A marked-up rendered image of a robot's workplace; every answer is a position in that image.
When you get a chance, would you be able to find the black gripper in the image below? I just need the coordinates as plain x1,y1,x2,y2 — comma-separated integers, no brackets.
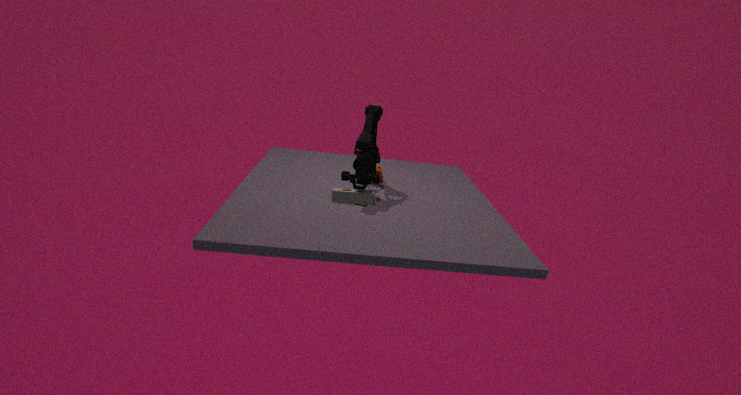
341,165,380,190

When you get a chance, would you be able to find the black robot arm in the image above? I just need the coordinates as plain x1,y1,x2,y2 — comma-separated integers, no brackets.
353,105,383,186

